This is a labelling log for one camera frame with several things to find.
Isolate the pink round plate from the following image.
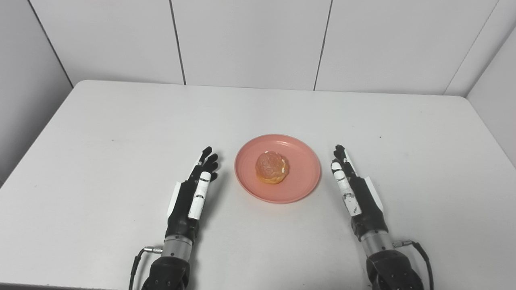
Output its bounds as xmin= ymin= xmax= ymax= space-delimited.
xmin=234 ymin=134 xmax=322 ymax=204

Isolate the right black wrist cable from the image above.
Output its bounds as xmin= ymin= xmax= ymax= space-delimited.
xmin=393 ymin=239 xmax=435 ymax=290

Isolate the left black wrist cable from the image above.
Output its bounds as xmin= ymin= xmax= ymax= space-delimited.
xmin=129 ymin=245 xmax=163 ymax=290

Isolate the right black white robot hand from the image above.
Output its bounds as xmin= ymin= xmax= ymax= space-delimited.
xmin=331 ymin=144 xmax=390 ymax=243

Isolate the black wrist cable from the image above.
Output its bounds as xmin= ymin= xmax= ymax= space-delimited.
xmin=129 ymin=245 xmax=163 ymax=290
xmin=393 ymin=239 xmax=435 ymax=290

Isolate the golden cream puff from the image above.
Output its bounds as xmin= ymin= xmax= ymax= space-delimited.
xmin=255 ymin=151 xmax=290 ymax=185

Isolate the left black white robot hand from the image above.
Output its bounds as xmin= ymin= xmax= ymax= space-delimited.
xmin=164 ymin=146 xmax=220 ymax=245

